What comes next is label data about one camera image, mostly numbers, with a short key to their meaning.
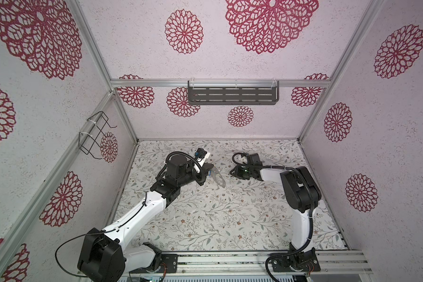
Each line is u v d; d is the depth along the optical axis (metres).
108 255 0.39
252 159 0.84
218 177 1.02
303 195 0.54
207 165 0.69
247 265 0.75
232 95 1.00
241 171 0.92
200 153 0.63
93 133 0.79
